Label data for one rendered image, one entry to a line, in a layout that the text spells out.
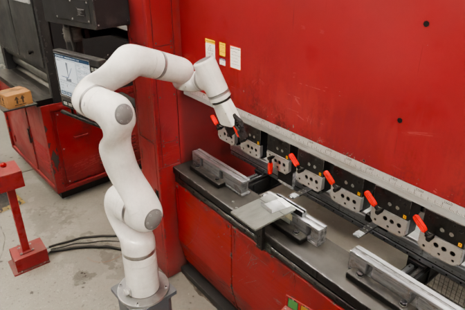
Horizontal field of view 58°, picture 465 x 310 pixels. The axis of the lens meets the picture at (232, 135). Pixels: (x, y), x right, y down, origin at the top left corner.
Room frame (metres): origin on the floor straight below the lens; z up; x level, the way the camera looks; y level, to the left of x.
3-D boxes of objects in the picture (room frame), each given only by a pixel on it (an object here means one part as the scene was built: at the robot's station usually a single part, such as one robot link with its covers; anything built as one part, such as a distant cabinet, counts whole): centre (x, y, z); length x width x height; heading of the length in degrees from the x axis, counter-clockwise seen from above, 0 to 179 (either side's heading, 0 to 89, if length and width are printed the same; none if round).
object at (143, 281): (1.19, 0.33, 1.09); 0.19 x 0.19 x 0.18
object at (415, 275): (1.56, -0.94, 0.81); 0.64 x 0.08 x 0.14; 129
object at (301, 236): (1.73, -0.24, 0.89); 0.30 x 0.05 x 0.03; 39
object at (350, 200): (1.50, -0.50, 1.26); 0.15 x 0.09 x 0.17; 39
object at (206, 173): (2.23, 0.15, 0.89); 0.30 x 0.05 x 0.03; 39
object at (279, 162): (1.81, -0.25, 1.26); 0.15 x 0.09 x 0.17; 39
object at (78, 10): (2.51, 0.85, 1.53); 0.51 x 0.25 x 0.85; 53
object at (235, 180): (2.22, 0.08, 0.92); 0.50 x 0.06 x 0.10; 39
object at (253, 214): (1.70, -0.15, 1.00); 0.26 x 0.18 x 0.01; 129
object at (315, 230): (1.75, -0.30, 0.92); 0.39 x 0.06 x 0.10; 39
